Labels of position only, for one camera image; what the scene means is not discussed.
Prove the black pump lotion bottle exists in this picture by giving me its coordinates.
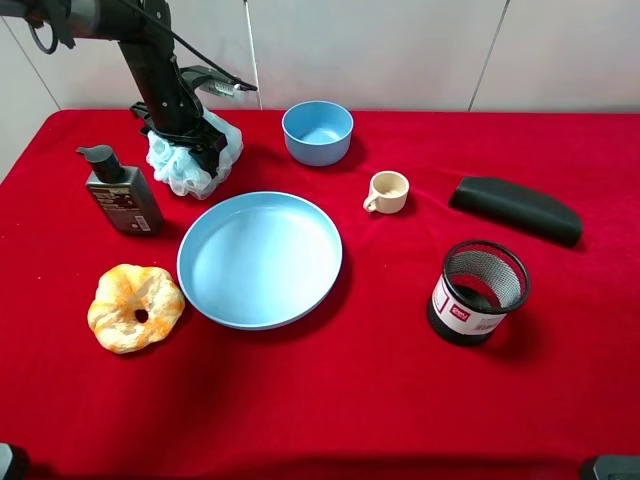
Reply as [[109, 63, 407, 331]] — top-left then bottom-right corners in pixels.
[[76, 145, 164, 236]]

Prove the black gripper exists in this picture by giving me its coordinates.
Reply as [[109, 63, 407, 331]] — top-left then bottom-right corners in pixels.
[[130, 92, 226, 178]]

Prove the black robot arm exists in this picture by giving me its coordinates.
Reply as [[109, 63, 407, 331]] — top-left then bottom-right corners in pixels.
[[1, 1, 227, 176]]

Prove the red velvet tablecloth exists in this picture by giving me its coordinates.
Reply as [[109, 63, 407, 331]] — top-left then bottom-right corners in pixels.
[[1, 110, 639, 479]]

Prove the black object bottom right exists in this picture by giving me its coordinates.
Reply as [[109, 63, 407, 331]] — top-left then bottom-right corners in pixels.
[[579, 455, 640, 480]]

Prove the blue bowl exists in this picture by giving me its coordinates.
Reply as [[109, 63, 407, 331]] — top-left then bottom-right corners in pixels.
[[281, 100, 354, 167]]

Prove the large blue plate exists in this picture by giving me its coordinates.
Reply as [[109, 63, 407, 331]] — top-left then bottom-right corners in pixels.
[[176, 191, 343, 331]]

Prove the small cream cup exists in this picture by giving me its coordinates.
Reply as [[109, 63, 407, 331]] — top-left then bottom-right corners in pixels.
[[363, 170, 410, 214]]

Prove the black mesh pen holder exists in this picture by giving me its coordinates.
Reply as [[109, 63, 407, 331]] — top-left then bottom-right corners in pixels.
[[426, 240, 531, 347]]

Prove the black object bottom left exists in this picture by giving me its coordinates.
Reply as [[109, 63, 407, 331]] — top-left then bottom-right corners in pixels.
[[0, 443, 29, 480]]

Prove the black object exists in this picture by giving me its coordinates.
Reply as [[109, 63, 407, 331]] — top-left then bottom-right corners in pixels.
[[0, 443, 29, 480], [579, 455, 640, 480]]

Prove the black glasses case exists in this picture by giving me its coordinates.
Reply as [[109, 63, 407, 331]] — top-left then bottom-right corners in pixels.
[[449, 176, 583, 248]]

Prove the light blue bath loofah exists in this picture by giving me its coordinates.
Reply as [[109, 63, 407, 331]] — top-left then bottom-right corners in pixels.
[[146, 111, 244, 200]]

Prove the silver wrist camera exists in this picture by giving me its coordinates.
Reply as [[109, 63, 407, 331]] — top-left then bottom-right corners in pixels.
[[180, 65, 257, 98]]

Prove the black cable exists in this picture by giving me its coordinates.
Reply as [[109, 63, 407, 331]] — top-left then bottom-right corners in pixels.
[[119, 0, 259, 92]]

